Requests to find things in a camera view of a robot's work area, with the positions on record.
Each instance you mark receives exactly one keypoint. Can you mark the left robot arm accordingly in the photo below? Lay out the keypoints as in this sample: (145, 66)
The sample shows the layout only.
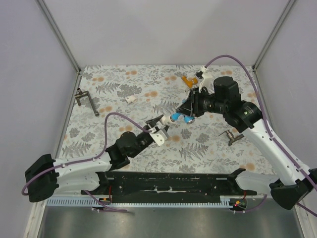
(48, 176)

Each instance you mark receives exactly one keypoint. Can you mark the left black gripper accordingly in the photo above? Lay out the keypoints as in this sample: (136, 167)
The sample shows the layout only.
(152, 122)

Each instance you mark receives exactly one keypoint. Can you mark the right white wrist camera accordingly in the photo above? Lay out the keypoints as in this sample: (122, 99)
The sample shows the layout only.
(205, 78)

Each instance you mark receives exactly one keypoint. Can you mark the aluminium frame post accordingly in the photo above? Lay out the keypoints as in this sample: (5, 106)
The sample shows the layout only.
(274, 32)
(57, 32)

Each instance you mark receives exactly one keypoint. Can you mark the dark metal faucet left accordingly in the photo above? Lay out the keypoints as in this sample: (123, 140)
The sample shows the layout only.
(86, 97)

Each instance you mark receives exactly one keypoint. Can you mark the blue plastic faucet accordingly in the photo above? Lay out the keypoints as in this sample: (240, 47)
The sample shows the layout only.
(187, 119)

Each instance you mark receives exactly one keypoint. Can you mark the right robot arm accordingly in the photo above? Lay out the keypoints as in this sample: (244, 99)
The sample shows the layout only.
(293, 179)

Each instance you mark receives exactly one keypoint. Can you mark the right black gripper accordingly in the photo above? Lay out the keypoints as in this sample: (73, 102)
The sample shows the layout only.
(191, 106)

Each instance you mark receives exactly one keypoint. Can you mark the floral patterned mat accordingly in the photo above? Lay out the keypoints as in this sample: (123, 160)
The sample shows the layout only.
(159, 89)

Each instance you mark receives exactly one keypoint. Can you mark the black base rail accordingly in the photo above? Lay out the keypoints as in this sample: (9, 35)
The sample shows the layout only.
(162, 188)

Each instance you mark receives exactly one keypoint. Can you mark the right aluminium frame post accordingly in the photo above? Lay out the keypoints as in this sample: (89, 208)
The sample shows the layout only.
(274, 32)

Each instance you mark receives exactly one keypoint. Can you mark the white plastic elbow fitting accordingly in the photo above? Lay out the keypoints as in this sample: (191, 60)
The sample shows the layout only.
(166, 120)

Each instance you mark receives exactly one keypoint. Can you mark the orange plastic faucet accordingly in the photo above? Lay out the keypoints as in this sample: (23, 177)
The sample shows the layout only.
(190, 82)

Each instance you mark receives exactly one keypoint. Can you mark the left aluminium frame post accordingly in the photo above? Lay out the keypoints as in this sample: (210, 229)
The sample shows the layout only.
(57, 32)

